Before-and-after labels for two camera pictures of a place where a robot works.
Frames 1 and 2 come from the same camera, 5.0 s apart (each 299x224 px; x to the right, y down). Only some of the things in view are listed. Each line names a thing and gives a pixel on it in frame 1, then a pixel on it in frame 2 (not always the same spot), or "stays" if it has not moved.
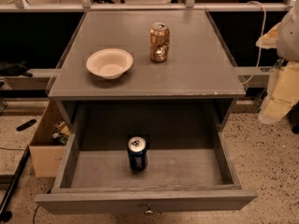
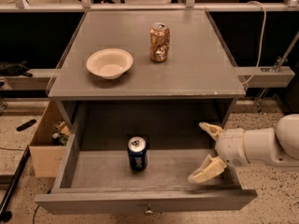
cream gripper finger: x=269 y=40 → x=214 y=131
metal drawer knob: x=149 y=211 stays
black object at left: x=14 y=68 stays
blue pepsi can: x=137 y=156 stays
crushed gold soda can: x=159 y=42 stays
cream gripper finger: x=283 y=93 → x=212 y=167
